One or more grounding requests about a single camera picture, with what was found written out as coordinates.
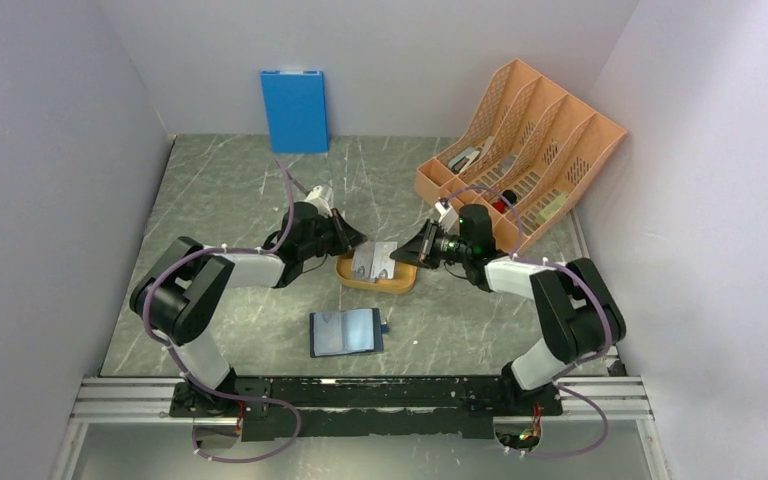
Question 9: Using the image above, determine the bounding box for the orange desk file organizer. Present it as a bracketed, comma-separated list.
[414, 59, 627, 253]

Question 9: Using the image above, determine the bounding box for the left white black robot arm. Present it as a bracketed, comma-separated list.
[129, 201, 368, 416]

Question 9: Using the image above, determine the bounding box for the blue folder box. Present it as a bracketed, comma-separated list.
[260, 70, 329, 154]

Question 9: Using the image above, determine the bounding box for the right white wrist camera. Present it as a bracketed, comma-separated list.
[434, 199, 458, 233]

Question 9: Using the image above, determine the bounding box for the grey stapler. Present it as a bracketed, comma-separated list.
[447, 147, 480, 174]

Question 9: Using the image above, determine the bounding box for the orange oval tray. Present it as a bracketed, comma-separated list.
[335, 252, 418, 295]

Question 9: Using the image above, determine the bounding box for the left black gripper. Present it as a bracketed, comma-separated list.
[299, 207, 367, 259]

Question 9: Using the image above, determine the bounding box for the red black stamp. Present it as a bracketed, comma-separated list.
[492, 189, 518, 214]

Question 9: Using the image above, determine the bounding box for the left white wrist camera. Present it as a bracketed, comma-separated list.
[304, 185, 333, 215]

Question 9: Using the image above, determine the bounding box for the grey item in organizer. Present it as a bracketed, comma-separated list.
[495, 154, 517, 175]

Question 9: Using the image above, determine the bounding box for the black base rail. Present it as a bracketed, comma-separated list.
[168, 375, 563, 441]

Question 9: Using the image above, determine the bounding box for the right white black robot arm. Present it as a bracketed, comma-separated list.
[390, 204, 625, 414]

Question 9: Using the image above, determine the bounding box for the green sticky note pad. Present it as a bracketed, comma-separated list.
[535, 192, 567, 226]

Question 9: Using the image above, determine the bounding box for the navy blue card holder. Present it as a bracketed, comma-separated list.
[309, 308, 389, 358]

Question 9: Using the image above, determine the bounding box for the silver VIP card stack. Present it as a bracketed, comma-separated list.
[351, 241, 398, 283]

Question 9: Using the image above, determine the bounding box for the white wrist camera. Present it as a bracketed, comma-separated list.
[434, 199, 458, 233]
[304, 185, 333, 215]

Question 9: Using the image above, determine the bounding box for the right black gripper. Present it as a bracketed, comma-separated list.
[390, 218, 471, 270]

